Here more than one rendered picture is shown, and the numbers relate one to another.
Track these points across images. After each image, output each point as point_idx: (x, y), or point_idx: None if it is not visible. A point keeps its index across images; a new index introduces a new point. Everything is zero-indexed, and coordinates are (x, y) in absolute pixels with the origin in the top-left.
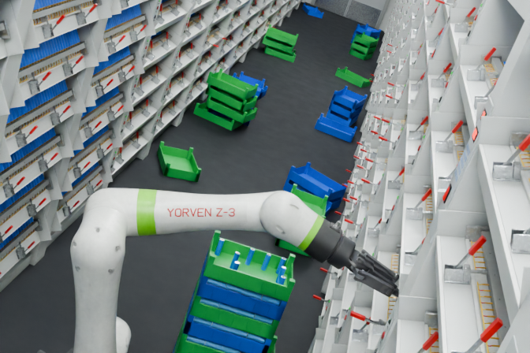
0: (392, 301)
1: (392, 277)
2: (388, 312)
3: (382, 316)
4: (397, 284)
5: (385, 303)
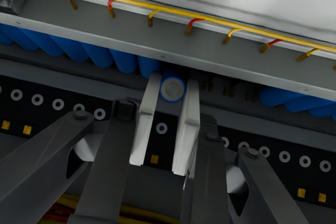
0: (265, 46)
1: (185, 185)
2: (169, 11)
3: None
4: (131, 162)
5: (296, 14)
